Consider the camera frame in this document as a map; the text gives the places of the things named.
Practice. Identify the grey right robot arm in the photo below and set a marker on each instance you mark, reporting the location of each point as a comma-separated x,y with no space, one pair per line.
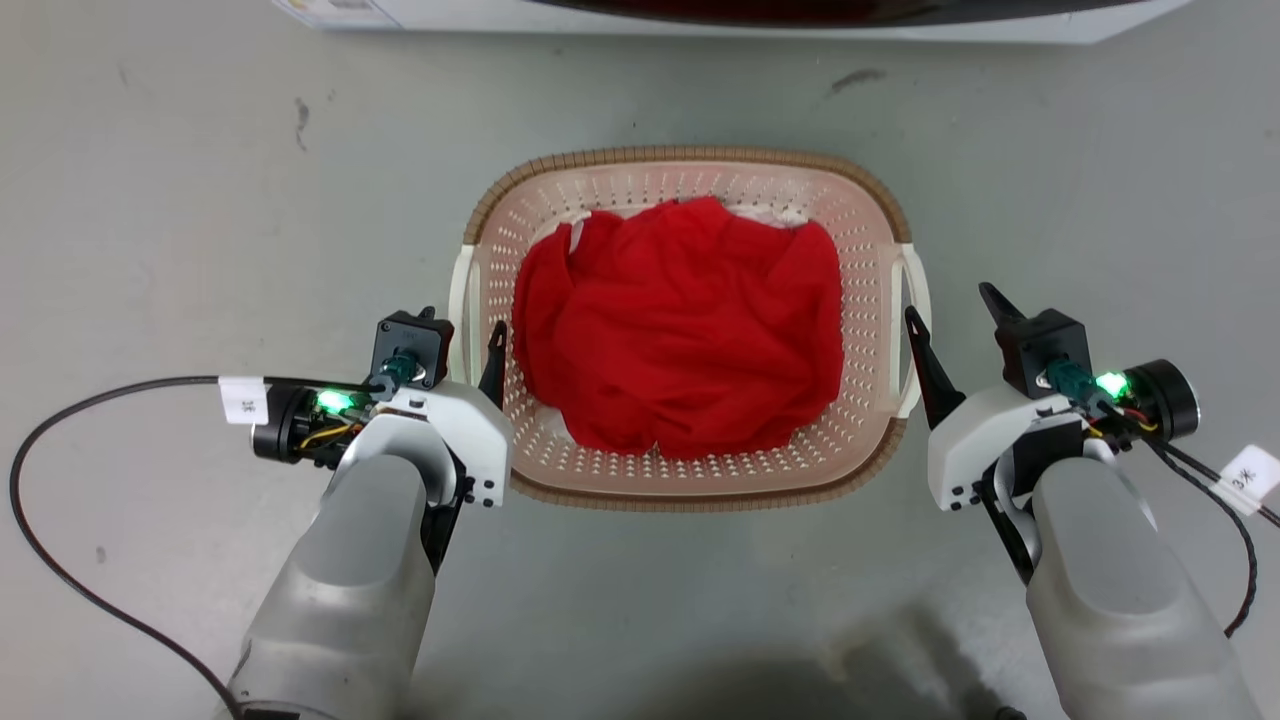
1120,600

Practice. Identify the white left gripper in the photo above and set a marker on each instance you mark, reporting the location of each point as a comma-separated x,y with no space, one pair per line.
470,425

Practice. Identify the white washing machine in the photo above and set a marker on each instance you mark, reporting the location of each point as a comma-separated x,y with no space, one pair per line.
1050,22

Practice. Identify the beige perforated plastic laundry basket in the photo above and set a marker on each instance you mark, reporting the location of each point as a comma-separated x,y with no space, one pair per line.
700,485

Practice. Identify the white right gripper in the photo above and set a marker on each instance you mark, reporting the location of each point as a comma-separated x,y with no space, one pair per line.
975,435

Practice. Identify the white garment under red cloth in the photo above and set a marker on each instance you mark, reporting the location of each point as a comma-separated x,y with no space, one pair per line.
577,233

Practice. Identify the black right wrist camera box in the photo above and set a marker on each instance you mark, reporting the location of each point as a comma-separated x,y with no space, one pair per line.
1040,345

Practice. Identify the black wrist motor cylinder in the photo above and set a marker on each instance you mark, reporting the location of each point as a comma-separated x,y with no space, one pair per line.
285,425
1165,398

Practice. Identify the black right wrist motor cylinder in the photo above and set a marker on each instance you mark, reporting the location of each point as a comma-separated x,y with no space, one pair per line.
1165,398

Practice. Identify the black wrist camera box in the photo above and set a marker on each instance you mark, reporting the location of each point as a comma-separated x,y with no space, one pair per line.
1040,345
405,340

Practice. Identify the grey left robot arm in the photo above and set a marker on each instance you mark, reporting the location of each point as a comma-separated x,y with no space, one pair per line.
350,580

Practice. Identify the black left wrist motor cylinder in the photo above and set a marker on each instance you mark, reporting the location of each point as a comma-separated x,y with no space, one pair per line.
285,425

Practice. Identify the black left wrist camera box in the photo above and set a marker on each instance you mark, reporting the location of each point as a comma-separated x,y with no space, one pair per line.
405,340

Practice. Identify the red crumpled garment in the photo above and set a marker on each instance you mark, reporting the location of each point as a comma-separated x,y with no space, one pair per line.
680,330

